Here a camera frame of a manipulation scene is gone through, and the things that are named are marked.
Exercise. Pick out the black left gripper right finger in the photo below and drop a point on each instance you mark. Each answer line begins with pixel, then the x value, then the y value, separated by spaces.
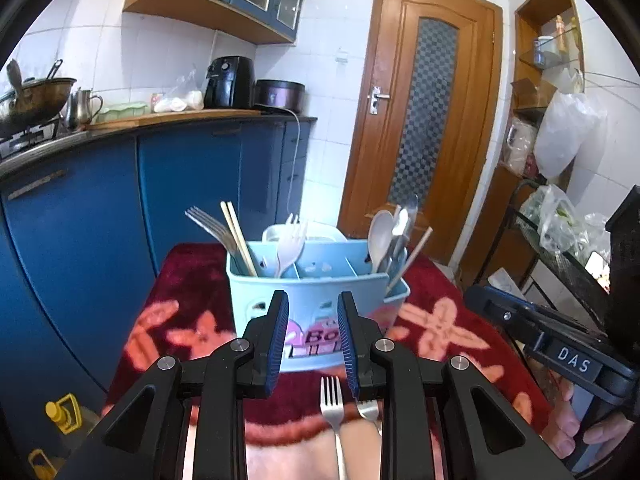
pixel 438 417

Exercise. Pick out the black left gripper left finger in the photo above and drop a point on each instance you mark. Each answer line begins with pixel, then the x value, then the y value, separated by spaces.
pixel 144 435

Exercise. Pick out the pale wooden chopstick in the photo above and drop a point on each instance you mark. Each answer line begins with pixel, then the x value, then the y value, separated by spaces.
pixel 224 209

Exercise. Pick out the person's right hand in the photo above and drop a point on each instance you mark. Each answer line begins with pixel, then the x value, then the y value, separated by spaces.
pixel 563 426

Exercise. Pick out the yellow capped oil bottle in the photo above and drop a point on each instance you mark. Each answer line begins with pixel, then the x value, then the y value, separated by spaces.
pixel 72 423

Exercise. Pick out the silver fork on cloth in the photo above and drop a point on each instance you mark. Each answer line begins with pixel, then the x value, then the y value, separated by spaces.
pixel 370 411
pixel 332 410

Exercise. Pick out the green vegetables plastic bag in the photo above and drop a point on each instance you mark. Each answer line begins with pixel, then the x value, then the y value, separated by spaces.
pixel 561 228

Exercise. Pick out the red patterned table cloth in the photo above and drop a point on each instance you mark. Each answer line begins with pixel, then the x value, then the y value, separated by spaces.
pixel 188 314

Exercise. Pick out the lone chopstick right side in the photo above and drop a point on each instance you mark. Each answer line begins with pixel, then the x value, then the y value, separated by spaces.
pixel 410 260

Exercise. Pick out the steel spoons in caddy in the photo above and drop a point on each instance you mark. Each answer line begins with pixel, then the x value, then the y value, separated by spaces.
pixel 401 232

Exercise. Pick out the blue base cabinets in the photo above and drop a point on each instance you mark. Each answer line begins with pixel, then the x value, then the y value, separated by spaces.
pixel 85 232

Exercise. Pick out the silver forks in caddy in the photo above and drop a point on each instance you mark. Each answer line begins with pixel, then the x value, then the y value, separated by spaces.
pixel 216 229

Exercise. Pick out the beige ladle spoon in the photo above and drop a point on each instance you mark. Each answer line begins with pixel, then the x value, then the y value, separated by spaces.
pixel 379 237

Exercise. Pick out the light blue utensil caddy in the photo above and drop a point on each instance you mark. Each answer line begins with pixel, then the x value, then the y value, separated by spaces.
pixel 328 265

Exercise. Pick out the white plastic bag hanging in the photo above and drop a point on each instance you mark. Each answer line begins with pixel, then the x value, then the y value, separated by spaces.
pixel 569 120

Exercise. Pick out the white plastic fork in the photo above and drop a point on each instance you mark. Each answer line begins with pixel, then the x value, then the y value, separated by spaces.
pixel 292 219

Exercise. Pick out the wooden door with glass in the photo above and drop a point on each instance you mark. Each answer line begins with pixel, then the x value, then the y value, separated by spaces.
pixel 440 62

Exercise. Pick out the gas stove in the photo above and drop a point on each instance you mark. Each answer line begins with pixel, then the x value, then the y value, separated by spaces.
pixel 37 143

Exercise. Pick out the steel kettle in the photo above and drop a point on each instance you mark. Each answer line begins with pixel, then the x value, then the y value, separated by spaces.
pixel 82 107

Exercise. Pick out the wooden cutting board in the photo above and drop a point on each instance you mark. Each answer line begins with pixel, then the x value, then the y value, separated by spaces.
pixel 168 118

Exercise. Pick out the green dish tray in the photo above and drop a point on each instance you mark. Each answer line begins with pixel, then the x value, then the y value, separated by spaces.
pixel 122 111

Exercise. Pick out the white bag on counter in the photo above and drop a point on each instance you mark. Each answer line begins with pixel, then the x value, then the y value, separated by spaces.
pixel 186 95

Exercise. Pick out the metal wok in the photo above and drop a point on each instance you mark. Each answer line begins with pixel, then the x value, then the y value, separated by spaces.
pixel 32 102

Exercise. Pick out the black air fryer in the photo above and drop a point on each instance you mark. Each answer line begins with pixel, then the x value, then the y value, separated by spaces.
pixel 230 83

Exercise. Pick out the dark rice cooker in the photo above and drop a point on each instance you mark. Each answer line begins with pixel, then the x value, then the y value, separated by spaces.
pixel 279 93

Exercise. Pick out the black wire rack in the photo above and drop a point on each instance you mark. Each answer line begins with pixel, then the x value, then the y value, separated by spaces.
pixel 574 276

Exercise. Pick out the wooden wall shelf niche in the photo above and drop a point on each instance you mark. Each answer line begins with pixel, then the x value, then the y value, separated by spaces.
pixel 545 55

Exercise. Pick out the silver door handle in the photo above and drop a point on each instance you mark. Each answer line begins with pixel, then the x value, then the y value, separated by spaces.
pixel 375 97

